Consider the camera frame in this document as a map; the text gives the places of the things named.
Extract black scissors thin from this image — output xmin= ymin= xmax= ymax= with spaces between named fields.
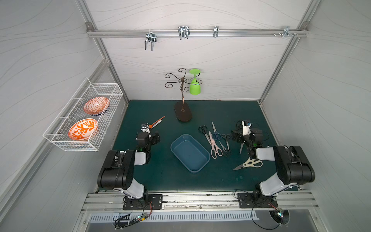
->
xmin=219 ymin=134 xmax=231 ymax=157

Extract blue handled scissors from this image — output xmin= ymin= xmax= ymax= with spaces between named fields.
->
xmin=212 ymin=121 xmax=222 ymax=141

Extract black scissors large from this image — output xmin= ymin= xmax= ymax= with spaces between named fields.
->
xmin=199 ymin=125 xmax=211 ymax=145

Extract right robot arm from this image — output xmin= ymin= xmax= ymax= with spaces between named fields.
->
xmin=231 ymin=126 xmax=316 ymax=202

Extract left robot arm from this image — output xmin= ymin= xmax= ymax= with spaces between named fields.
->
xmin=97 ymin=132 xmax=160 ymax=199

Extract blue plastic storage box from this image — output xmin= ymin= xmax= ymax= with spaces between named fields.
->
xmin=171 ymin=134 xmax=211 ymax=174

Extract orange plastic spoon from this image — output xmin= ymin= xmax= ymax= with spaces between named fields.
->
xmin=149 ymin=116 xmax=165 ymax=130

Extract green table mat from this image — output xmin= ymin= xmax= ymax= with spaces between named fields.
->
xmin=114 ymin=100 xmax=276 ymax=191

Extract copper cup holder stand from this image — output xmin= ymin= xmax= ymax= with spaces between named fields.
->
xmin=164 ymin=68 xmax=203 ymax=122

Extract red patterned bowl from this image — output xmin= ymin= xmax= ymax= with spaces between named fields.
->
xmin=83 ymin=97 xmax=110 ymax=117

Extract orange floral bowl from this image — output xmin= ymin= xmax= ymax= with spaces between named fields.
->
xmin=68 ymin=118 xmax=98 ymax=141

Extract green plastic goblet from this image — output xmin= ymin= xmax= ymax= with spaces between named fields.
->
xmin=189 ymin=69 xmax=201 ymax=95

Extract metal double hook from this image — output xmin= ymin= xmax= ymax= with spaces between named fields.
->
xmin=145 ymin=32 xmax=157 ymax=51

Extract metal hook right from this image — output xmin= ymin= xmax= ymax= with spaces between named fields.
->
xmin=272 ymin=26 xmax=299 ymax=38

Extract metal hook centre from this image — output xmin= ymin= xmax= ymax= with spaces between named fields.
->
xmin=178 ymin=26 xmax=190 ymax=40

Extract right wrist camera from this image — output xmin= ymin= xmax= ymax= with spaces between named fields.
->
xmin=241 ymin=120 xmax=252 ymax=135

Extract cream handled kitchen scissors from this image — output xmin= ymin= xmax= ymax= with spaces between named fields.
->
xmin=233 ymin=157 xmax=263 ymax=171

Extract white wire basket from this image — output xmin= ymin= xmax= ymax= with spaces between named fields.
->
xmin=43 ymin=79 xmax=123 ymax=152

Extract black cable right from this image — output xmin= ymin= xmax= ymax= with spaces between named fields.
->
xmin=250 ymin=201 xmax=290 ymax=231

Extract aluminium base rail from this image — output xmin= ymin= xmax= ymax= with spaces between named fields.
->
xmin=81 ymin=190 xmax=319 ymax=213

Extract black cable bundle left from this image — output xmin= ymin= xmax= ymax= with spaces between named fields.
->
xmin=113 ymin=200 xmax=153 ymax=230

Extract small metal bracket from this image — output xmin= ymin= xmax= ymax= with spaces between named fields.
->
xmin=213 ymin=26 xmax=219 ymax=38

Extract aluminium top rail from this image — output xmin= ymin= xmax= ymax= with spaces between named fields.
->
xmin=87 ymin=29 xmax=310 ymax=39

